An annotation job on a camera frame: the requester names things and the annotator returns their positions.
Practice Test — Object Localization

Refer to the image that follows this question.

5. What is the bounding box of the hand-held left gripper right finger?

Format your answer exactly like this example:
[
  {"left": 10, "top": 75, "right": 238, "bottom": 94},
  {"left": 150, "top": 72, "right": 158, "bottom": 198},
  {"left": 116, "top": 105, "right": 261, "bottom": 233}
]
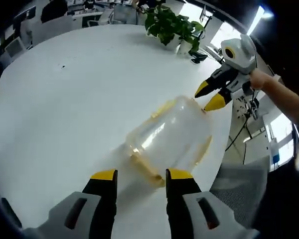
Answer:
[{"left": 165, "top": 168, "right": 261, "bottom": 239}]

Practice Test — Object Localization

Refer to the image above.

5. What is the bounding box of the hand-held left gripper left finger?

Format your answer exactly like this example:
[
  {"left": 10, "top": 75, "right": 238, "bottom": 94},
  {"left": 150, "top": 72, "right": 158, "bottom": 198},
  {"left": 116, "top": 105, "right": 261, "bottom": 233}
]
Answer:
[{"left": 21, "top": 168, "right": 119, "bottom": 239}]

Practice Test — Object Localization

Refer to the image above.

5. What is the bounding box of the clear plastic buckle container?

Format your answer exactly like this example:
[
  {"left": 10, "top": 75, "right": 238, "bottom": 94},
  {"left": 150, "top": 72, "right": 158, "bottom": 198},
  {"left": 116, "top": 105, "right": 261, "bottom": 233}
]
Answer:
[{"left": 126, "top": 95, "right": 213, "bottom": 187}]

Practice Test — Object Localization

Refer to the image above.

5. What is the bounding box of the ceiling light strip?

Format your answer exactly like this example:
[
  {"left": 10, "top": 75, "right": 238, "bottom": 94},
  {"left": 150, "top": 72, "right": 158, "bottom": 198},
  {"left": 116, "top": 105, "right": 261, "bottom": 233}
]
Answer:
[{"left": 246, "top": 4, "right": 274, "bottom": 35}]

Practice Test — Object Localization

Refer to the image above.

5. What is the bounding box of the white plant pot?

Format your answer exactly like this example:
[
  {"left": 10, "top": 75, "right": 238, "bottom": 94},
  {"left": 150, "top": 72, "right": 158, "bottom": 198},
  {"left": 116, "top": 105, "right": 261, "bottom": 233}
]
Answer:
[{"left": 168, "top": 33, "right": 190, "bottom": 56}]

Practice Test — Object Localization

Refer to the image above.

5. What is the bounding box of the grey mesh office chair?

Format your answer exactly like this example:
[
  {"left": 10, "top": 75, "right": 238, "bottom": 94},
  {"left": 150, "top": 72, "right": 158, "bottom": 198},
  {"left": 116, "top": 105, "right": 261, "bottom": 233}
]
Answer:
[{"left": 209, "top": 155, "right": 271, "bottom": 230}]

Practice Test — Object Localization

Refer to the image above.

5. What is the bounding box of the green potted plant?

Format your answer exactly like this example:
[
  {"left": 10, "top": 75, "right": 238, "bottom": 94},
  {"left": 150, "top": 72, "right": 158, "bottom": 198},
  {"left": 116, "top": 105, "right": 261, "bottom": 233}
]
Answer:
[{"left": 144, "top": 3, "right": 206, "bottom": 53}]

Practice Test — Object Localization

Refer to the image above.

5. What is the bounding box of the white office chair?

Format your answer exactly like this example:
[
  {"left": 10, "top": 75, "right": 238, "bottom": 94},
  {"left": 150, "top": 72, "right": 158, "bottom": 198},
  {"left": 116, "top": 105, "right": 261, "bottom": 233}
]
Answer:
[
  {"left": 31, "top": 16, "right": 83, "bottom": 48},
  {"left": 112, "top": 4, "right": 135, "bottom": 24},
  {"left": 4, "top": 38, "right": 28, "bottom": 58}
]

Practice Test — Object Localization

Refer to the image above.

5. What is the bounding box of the black cable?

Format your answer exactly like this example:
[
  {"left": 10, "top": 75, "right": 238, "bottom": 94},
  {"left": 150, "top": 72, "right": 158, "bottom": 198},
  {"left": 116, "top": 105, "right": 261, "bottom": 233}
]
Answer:
[{"left": 224, "top": 84, "right": 259, "bottom": 151}]

